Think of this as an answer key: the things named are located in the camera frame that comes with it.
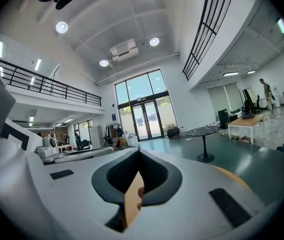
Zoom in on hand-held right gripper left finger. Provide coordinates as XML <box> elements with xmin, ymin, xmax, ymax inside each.
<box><xmin>31</xmin><ymin>147</ymin><xmax>141</xmax><ymax>240</ymax></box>

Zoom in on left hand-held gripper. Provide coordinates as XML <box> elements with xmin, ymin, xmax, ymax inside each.
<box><xmin>0</xmin><ymin>118</ymin><xmax>115</xmax><ymax>164</ymax></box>

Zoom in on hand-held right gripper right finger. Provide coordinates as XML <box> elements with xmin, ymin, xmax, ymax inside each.
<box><xmin>126</xmin><ymin>147</ymin><xmax>267</xmax><ymax>240</ymax></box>

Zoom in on grey metal cabinet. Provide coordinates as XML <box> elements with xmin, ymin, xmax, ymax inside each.
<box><xmin>89</xmin><ymin>125</ymin><xmax>105</xmax><ymax>150</ymax></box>

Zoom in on clothes rack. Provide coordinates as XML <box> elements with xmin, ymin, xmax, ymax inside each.
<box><xmin>105</xmin><ymin>122</ymin><xmax>126</xmax><ymax>145</ymax></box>

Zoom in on round wooden table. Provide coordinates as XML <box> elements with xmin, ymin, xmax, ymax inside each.
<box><xmin>211</xmin><ymin>164</ymin><xmax>254</xmax><ymax>194</ymax></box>

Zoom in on black marble round table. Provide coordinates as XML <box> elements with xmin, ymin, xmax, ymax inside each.
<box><xmin>185</xmin><ymin>125</ymin><xmax>221</xmax><ymax>164</ymax></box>

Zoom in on black box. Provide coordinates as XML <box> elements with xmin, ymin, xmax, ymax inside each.
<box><xmin>166</xmin><ymin>126</ymin><xmax>181</xmax><ymax>140</ymax></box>

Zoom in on cardboard box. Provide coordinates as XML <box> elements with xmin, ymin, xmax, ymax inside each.
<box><xmin>238</xmin><ymin>135</ymin><xmax>253</xmax><ymax>145</ymax></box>

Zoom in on tall black cabinet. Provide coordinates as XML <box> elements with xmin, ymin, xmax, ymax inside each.
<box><xmin>217</xmin><ymin>108</ymin><xmax>231</xmax><ymax>130</ymax></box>

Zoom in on wooden desk with white legs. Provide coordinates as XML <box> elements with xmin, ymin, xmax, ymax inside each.
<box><xmin>227</xmin><ymin>113</ymin><xmax>267</xmax><ymax>145</ymax></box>

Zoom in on white roller blinds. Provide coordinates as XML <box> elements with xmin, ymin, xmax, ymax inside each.
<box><xmin>206</xmin><ymin>81</ymin><xmax>245</xmax><ymax>115</ymax></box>

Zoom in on black metal railing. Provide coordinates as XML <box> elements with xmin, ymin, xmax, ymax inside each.
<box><xmin>182</xmin><ymin>0</ymin><xmax>237</xmax><ymax>81</ymax></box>
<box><xmin>0</xmin><ymin>55</ymin><xmax>102</xmax><ymax>107</ymax></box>

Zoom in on black office chair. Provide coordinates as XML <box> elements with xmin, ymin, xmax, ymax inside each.
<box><xmin>255</xmin><ymin>94</ymin><xmax>263</xmax><ymax>115</ymax></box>

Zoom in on white ceiling pipes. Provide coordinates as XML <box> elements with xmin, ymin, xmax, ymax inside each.
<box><xmin>95</xmin><ymin>53</ymin><xmax>181</xmax><ymax>86</ymax></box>

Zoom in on white ceiling air conditioner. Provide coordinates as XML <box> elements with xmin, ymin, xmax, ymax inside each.
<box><xmin>108</xmin><ymin>38</ymin><xmax>140</xmax><ymax>63</ymax></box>

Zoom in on tall glass window wall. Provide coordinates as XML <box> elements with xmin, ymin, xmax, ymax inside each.
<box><xmin>114</xmin><ymin>68</ymin><xmax>178</xmax><ymax>142</ymax></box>

